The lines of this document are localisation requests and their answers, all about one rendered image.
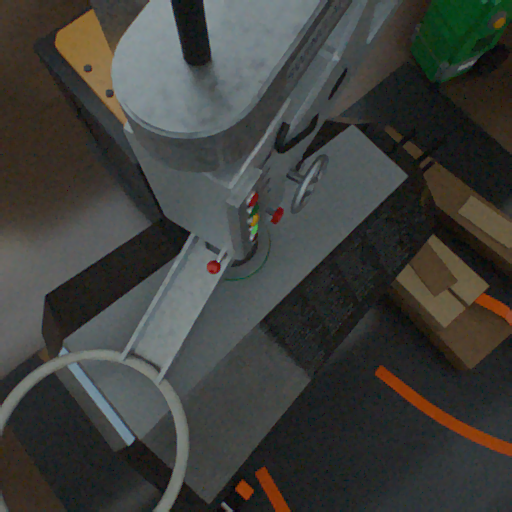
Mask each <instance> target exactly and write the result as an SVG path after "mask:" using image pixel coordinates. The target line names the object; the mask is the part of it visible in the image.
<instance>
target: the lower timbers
mask: <svg viewBox="0 0 512 512"><path fill-rule="evenodd" d="M384 130H385V131H386V132H387V133H388V134H389V135H390V136H391V137H393V138H394V140H395V141H396V142H397V143H399V142H400V141H402V139H403V138H404V136H402V135H401V134H400V133H399V132H397V131H395V130H394V129H392V128H391V127H390V126H387V127H386V128H385V129H384ZM403 148H404V149H405V150H407V151H408V152H409V153H410V154H411V155H412V156H413V157H414V158H415V159H416V158H418V157H419V156H421V155H422V154H423V153H424V152H423V151H421V150H420V149H419V148H418V147H415V146H414V145H413V144H411V143H410V142H407V143H406V144H405V145H404V146H403ZM430 160H433V159H432V158H430V157H429V156H428V157H427V158H426V159H425V160H423V161H422V163H421V164H420V167H421V169H422V168H423V167H424V166H425V165H426V164H427V162H428V161H430ZM433 161H435V160H433ZM424 177H425V179H426V181H427V185H428V187H429V190H430V192H431V194H432V197H433V199H434V201H435V219H436V220H437V221H438V222H441V223H442V225H443V226H444V227H446V228H447V229H448V230H449V231H451V232H452V233H453V234H454V235H456V236H458V237H459V238H460V239H461V240H463V241H464V242H465V243H466V244H468V246H469V247H471V248H472V249H474V250H475V251H476V252H477V253H479V254H480V255H481V256H482V257H485V258H486V259H487V260H488V261H489V262H491V263H492V265H493V266H494V267H496V268H497V269H499V270H500V271H502V272H503V273H504V274H505V275H507V276H508V277H509V278H510V279H512V247H510V248H509V249H508V250H507V249H506V248H504V247H503V246H501V244H500V243H499V242H496V241H495V240H493V239H492V238H491V237H489V236H488V235H487V234H485V233H483V232H481V231H480V230H479V229H477V228H476V227H474V226H473V224H472V223H470V222H468V221H467V220H465V219H464V218H462V217H461V216H460V215H458V214H457V212H458V211H459V210H460V208H461V207H462V206H463V204H464V203H465V201H466V200H467V199H469V198H470V196H471V195H472V196H473V197H475V198H476V199H477V200H479V201H480V202H483V203H484V204H485V205H487V206H488V208H490V209H491V210H492V211H494V212H495V213H498V214H499V215H500V216H502V217H503V218H505V219H506V220H508V221H509V222H510V223H512V219H510V218H509V217H507V216H506V215H505V214H503V213H502V212H501V211H500V210H498V209H496V207H495V206H494V205H492V204H491V203H490V202H488V201H487V200H486V199H485V198H483V197H481V196H480V195H478V194H477V193H476V192H475V191H473V190H472V189H471V188H469V186H468V185H466V184H465V183H463V182H462V181H461V180H459V179H458V178H457V177H456V176H454V175H453V174H452V173H449V172H448V171H447V170H446V169H444V168H443V167H442V166H440V165H439V163H438V162H437V161H435V165H433V166H432V167H431V168H430V169H428V170H427V171H426V172H425V173H424ZM385 294H386V295H388V296H389V297H390V298H391V299H392V300H393V301H394V302H395V303H396V304H397V306H398V307H399V308H400V309H401V311H402V312H403V313H405V314H406V315H407V316H408V317H409V318H410V320H411V321H412V322H413V323H414V324H415V325H416V326H417V327H418V328H419V329H420V330H421V331H422V332H423V334H424V335H425V336H426V337H427V338H428V339H429V340H430V341H431V342H432V343H433V344H435V347H436V348H437V349H438V350H439V351H440V352H441V353H442V354H443V355H444V356H445V357H446V358H447V360H449V361H450V363H451V364H452V365H453V366H454V367H455V368H456V369H457V370H458V371H459V372H463V371H466V370H470V369H472V368H473V367H474V366H475V365H476V364H478V363H479V362H480V361H481V360H482V359H484V358H485V356H486V355H487V354H488V353H489V352H490V351H491V350H492V349H494V348H495V347H497V346H498V345H499V344H500V343H501V342H502V341H503V340H504V339H505V338H506V336H507V335H510V334H511V333H512V327H511V326H510V325H508V324H507V323H506V322H505V321H504V320H503V318H502V317H501V316H500V315H499V314H498V313H495V312H493V311H492V310H490V309H488V308H486V307H484V306H481V305H479V304H477V302H476V301H474V302H473V304H472V305H471V306H469V307H466V308H465V310H464V311H463V312H462V313H461V314H460V315H459V316H458V317H457V318H456V319H455V320H454V321H451V322H450V323H449V324H448V326H447V327H446V328H445V329H443V330H441V331H439V332H437V331H436V330H434V329H433V328H432V326H431V325H430V324H429V323H428V322H427V321H426V320H425V318H424V317H423V316H422V315H420V314H419V313H418V312H417V311H416V310H415V308H414V307H413V306H412V305H411V304H410V303H409V302H408V301H407V300H406V299H404V298H403V297H402V296H401V295H400V294H399V293H398V292H397V291H396V290H395V288H394V287H393V285H392V284H391V285H390V286H389V287H388V288H386V291H385Z"/></svg>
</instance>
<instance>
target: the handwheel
mask: <svg viewBox="0 0 512 512"><path fill-rule="evenodd" d="M328 159H329V158H328V156H327V155H325V154H323V155H321V156H318V157H317V158H316V159H315V160H314V162H313V163H312V164H311V166H310V167H309V169H308V171H307V173H306V175H305V176H303V175H301V174H299V173H298V172H295V171H293V170H291V168H290V170H289V171H288V173H287V175H286V178H288V179H290V180H292V181H293V182H295V183H297V184H300V185H299V187H297V189H296V193H295V195H294V197H293V200H292V202H291V206H290V210H291V212H292V213H293V214H297V213H298V212H301V211H302V210H303V208H304V207H305V206H306V204H307V203H308V201H309V200H310V198H311V197H312V195H313V192H314V191H315V189H316V187H317V185H318V184H319V182H320V180H321V178H323V176H324V173H325V170H326V168H327V165H328Z"/></svg>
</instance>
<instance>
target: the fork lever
mask: <svg viewBox="0 0 512 512"><path fill-rule="evenodd" d="M304 164H305V161H304V160H301V161H299V163H298V164H296V167H295V171H296V172H299V173H300V172H301V169H302V168H303V166H304ZM199 238H200V237H199V236H197V235H196V234H193V233H191V234H190V236H189V237H188V239H187V241H186V244H185V245H184V247H183V249H182V251H181V252H180V254H179V256H178V258H177V259H176V261H175V263H174V265H173V266H172V269H171V271H169V273H168V274H167V276H166V278H165V280H164V282H163V283H162V285H161V287H160V289H159V290H158V293H157V295H156V297H155V298H154V300H153V302H152V304H151V305H149V307H148V309H147V311H146V312H145V315H144V317H143V319H142V320H141V322H140V324H139V326H138V327H137V329H136V331H135V333H134V335H132V337H131V339H130V341H129V342H128V344H127V346H126V348H125V350H124V351H123V354H122V356H121V358H120V359H119V360H120V361H121V362H124V361H125V360H126V359H127V357H128V356H129V355H130V353H131V355H134V356H137V357H139V358H141V359H143V360H145V361H146V362H148V363H149V364H151V365H152V366H154V367H155V368H156V369H158V370H159V371H160V374H159V377H157V379H156V380H155V382H154V384H156V385H160V384H161V383H162V381H163V380H164V379H165V378H166V379H167V376H168V374H169V372H170V371H171V369H172V367H173V365H174V364H175V362H176V360H178V358H179V356H180V354H181V352H182V351H183V349H184V347H185V345H186V344H187V342H188V340H189V337H190V336H191V334H192V332H193V330H194V329H195V327H196V326H197V325H198V323H199V322H200V320H201V317H202V315H203V314H204V312H205V310H206V309H207V307H208V305H209V303H210V302H211V300H212V298H213V296H214V295H215V292H216V290H217V288H218V287H219V285H221V283H222V281H223V280H224V278H225V276H226V274H227V273H228V271H229V268H230V267H231V265H232V263H233V261H234V260H235V258H234V257H232V256H230V255H229V254H228V256H227V258H226V259H223V260H222V262H221V271H219V272H218V273H217V274H214V275H213V274H210V273H209V272H208V271H207V263H208V262H209V261H210V260H215V258H216V257H217V255H216V254H215V253H213V252H211V251H210V250H208V249H206V248H205V247H203V246H201V245H200V244H198V240H199Z"/></svg>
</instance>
